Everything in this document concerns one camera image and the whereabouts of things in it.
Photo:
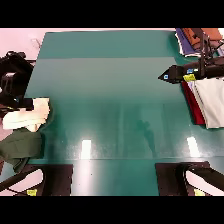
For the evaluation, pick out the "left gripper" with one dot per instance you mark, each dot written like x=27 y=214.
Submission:
x=23 y=103

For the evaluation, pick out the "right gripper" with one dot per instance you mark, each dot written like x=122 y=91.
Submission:
x=178 y=73

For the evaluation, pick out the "cream shirt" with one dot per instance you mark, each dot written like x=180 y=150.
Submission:
x=30 y=116

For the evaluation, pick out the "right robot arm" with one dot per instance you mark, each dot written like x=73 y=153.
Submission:
x=213 y=70

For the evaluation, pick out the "red garment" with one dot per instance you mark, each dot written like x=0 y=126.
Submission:
x=195 y=106

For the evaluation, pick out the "brown garment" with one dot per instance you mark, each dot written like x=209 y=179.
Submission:
x=193 y=35

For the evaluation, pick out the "dark green garment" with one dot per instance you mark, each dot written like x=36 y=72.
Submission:
x=20 y=146

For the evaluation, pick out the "pale grey garment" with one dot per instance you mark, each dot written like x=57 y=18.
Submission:
x=211 y=103

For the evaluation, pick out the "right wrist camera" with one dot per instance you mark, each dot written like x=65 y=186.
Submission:
x=205 y=46

